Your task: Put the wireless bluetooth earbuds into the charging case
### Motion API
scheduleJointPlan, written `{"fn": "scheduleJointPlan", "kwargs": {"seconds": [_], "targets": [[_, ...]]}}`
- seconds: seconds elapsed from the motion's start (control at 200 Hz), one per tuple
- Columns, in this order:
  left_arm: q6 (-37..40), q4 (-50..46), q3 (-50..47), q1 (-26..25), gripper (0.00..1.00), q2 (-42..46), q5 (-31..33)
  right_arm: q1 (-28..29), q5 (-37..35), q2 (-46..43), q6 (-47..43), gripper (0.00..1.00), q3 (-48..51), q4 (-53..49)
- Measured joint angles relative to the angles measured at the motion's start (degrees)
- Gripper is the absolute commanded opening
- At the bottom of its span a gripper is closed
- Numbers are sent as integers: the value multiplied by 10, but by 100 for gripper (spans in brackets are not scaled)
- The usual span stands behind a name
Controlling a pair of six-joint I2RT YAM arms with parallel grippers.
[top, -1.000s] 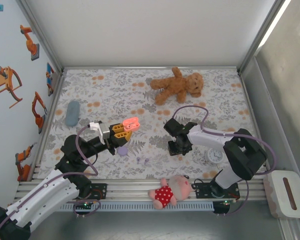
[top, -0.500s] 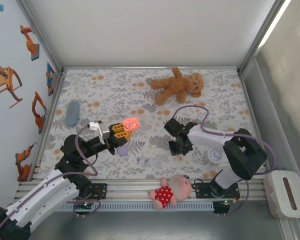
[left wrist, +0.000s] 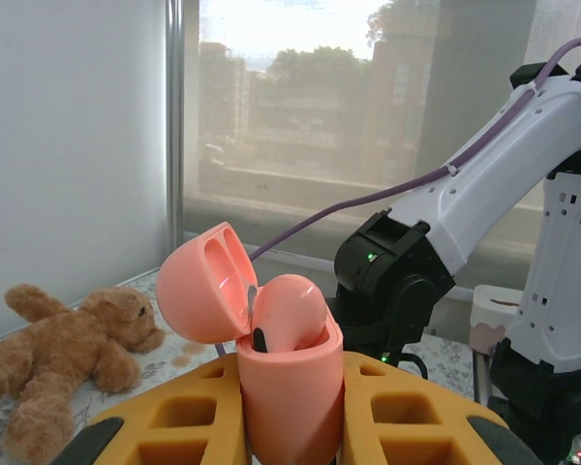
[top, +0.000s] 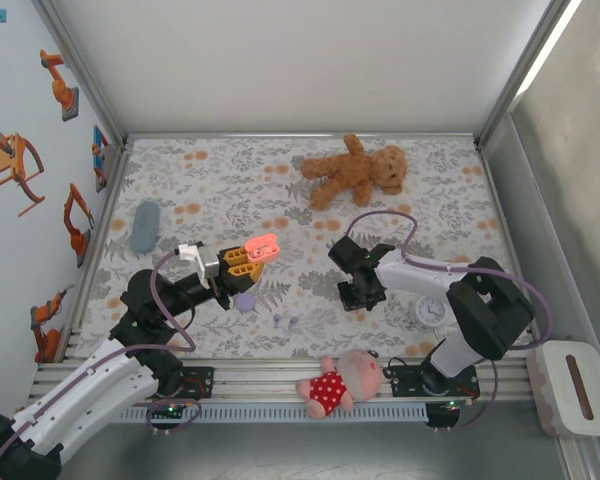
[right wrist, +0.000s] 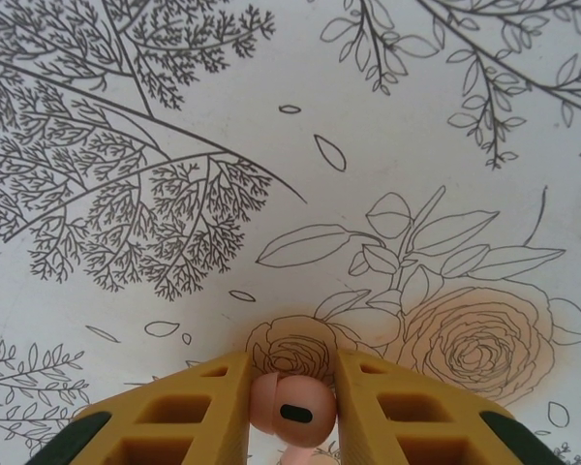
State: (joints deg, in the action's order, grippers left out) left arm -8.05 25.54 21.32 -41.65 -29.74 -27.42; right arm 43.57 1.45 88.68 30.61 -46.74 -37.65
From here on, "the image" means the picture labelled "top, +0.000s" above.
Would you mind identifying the pink earbud charging case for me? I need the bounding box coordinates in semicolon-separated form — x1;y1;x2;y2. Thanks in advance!
243;233;281;263

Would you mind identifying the blue-grey oblong case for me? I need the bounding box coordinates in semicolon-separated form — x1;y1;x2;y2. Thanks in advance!
129;199;162;255

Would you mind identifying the white alarm clock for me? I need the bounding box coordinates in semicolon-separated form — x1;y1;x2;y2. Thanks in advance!
409;294;449;331

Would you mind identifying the floral printed table mat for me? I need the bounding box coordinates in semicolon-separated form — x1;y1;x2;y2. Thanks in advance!
74;137;531;360

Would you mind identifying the brown teddy bear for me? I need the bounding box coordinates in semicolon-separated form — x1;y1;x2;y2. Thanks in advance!
299;132;409;211

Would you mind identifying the black controller board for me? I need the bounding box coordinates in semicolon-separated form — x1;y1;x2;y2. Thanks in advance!
149;399;201;417
426;399;464;429

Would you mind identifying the pink plush red dotted dress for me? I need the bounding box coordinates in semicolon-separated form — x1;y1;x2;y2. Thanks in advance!
295;349;394;419

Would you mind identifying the blue and orange sticker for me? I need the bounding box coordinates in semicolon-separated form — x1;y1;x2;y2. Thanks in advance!
90;124;112;194

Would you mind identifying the orange chair-shaped sticker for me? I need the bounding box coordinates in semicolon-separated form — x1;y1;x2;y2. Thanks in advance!
0;132;46;217

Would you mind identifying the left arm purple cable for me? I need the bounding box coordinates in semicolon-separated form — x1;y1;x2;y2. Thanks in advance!
0;249;204;480

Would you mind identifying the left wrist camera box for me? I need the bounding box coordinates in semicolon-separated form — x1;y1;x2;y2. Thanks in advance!
177;241;220;282

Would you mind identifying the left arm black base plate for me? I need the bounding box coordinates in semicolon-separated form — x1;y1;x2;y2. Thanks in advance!
178;366;216;400

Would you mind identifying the wide aluminium frame rail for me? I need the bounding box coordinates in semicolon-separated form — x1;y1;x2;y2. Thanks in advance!
29;357;536;404

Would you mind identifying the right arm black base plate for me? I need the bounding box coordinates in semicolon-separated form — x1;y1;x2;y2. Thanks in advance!
382;357;481;401

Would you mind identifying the white slotted cable duct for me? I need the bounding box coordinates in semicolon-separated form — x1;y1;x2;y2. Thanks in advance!
112;403;429;424

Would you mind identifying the aluminium frame post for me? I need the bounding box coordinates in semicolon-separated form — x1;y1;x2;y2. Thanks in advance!
29;0;131;151
474;0;581;151

